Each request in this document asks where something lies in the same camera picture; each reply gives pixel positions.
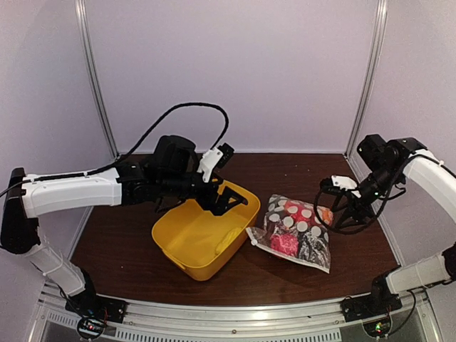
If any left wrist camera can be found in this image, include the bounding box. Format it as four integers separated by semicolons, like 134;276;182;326
197;143;234;183

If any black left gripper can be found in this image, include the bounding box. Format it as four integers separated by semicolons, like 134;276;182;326
159;170;244;215

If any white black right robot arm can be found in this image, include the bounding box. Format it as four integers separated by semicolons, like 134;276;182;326
330;134;455;318

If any clear polka dot zip bag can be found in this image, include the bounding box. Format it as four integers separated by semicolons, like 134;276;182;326
247;194;331;274

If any right aluminium corner post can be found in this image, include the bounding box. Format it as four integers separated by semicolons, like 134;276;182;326
345;0;388;159

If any orange toy fruit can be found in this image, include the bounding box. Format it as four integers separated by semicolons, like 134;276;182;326
318;207;333;226

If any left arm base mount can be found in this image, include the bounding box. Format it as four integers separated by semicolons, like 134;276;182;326
60;290;127;323

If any aluminium corner post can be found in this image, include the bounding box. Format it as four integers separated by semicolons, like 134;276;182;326
345;0;388;159
74;0;119;160

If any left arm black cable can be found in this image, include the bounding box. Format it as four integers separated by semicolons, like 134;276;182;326
0;102;230;200

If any front aluminium rail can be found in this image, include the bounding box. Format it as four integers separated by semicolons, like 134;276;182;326
26;281;442;342

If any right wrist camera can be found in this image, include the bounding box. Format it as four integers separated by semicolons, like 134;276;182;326
320;175;361;198

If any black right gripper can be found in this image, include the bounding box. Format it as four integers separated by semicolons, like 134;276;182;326
332;164;403;229

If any yellow plastic basket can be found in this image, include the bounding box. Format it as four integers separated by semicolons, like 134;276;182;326
151;181;261;281

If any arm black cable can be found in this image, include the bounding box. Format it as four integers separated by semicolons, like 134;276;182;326
313;152;418;235
0;102;230;200

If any pink red toy fruit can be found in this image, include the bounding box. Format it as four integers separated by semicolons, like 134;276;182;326
270;234;299;257

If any left aluminium corner post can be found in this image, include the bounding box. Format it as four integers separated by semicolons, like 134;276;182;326
74;0;119;160

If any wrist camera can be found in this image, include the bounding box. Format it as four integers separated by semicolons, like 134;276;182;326
197;143;234;183
320;175;361;198

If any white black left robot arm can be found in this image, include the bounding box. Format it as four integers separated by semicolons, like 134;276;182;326
1;135;248;316

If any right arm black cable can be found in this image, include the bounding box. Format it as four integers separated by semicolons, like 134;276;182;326
313;152;418;235

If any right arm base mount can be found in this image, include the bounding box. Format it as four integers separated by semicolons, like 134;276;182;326
341;294;403;322

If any yellow toy corn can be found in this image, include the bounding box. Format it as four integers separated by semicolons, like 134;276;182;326
214;227;243;255

